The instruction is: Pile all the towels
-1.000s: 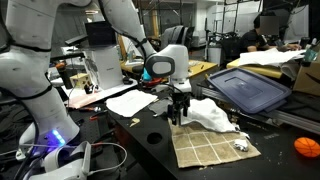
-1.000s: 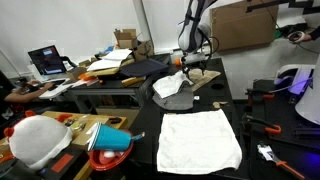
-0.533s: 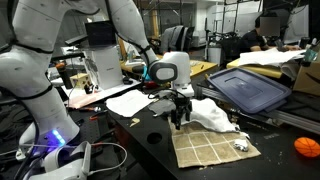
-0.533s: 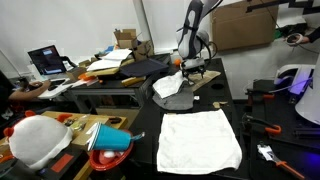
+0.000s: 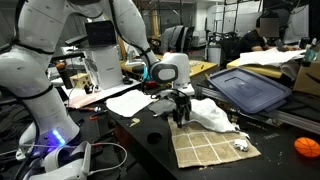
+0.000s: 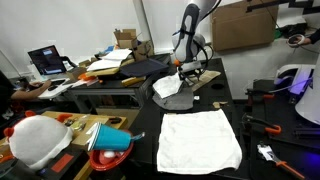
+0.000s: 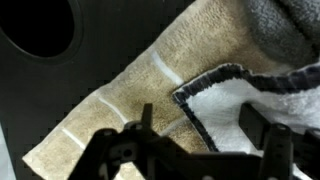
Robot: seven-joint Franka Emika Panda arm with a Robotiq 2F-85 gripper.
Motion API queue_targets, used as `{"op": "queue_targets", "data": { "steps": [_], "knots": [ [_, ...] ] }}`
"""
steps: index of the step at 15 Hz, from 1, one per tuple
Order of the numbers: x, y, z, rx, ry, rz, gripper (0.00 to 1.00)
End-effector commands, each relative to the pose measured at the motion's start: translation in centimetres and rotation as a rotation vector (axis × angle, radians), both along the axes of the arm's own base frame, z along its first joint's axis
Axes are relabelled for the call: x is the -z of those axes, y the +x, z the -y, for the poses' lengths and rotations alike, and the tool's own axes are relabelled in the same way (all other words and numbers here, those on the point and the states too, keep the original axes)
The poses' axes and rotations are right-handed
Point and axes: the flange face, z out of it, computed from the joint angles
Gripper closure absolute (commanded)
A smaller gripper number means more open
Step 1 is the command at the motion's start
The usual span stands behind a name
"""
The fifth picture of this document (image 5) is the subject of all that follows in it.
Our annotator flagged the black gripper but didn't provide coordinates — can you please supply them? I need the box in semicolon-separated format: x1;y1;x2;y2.
170;93;193;129

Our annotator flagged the white towel with dark trim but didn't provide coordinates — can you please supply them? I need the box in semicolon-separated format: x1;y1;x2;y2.
184;97;240;134

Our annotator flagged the tan checked towel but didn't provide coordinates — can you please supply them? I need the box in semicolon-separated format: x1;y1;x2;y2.
167;116;262;169

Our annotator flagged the red plastic bowl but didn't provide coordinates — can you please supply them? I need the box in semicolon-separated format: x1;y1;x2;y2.
145;79;162;90

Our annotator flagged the tan tape scrap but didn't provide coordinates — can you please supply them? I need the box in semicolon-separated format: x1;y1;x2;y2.
129;117;141;128

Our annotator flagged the light wooden table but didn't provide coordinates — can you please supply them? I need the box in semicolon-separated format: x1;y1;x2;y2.
119;59;219;80

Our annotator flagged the plain white towel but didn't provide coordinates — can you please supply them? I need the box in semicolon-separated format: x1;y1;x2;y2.
105;89;158;118

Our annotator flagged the teal plastic cup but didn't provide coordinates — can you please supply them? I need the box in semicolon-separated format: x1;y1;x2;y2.
142;65;152;83

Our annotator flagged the white paper scrap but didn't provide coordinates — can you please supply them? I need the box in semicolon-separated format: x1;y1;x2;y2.
237;131;251;140

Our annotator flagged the crumpled silver foil ball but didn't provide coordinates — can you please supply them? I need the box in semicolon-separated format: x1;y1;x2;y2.
233;138;251;153

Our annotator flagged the blue plastic bin lid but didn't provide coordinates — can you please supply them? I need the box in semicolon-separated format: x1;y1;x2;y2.
206;66;293;115

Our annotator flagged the grey jacket on chair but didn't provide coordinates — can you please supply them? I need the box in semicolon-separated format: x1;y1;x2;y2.
159;24;196;55

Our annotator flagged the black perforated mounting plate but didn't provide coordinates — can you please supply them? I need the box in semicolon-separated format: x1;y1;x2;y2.
67;108;116;145

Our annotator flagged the yellow foam slab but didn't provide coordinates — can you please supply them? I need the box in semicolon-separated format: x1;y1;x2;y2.
226;58;285;80

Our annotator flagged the white computer box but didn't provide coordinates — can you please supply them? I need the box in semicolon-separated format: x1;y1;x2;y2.
82;45;125;91

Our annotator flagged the pink flat board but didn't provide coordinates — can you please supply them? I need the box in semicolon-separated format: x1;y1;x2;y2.
66;88;112;110

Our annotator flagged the person in black shirt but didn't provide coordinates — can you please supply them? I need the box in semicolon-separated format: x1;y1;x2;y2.
232;15;301;62

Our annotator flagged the stack of white papers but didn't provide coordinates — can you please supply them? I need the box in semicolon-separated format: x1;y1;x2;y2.
237;47;307;67

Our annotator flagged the small dotted cardboard box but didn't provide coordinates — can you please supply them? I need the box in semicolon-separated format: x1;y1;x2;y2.
69;72;91;90

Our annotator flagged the black monitor screen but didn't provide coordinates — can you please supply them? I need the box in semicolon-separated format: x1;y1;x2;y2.
84;20;118;48

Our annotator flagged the white VR headset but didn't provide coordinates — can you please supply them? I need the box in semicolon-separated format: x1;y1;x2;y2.
28;141;93;180

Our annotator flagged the dark bottle with orange cap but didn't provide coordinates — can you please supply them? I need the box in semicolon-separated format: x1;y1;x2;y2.
55;62;73;90

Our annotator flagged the orange toy basketball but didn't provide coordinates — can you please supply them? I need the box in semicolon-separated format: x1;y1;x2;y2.
293;136;320;158

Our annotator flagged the printed cardboard shipping box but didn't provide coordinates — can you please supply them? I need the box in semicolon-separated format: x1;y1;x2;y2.
292;61;320;98

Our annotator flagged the white headset cable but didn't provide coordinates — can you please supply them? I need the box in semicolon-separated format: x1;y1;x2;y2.
89;142;129;176

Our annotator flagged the aluminium frame rail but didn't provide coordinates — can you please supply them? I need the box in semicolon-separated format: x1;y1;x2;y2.
196;82;320;135

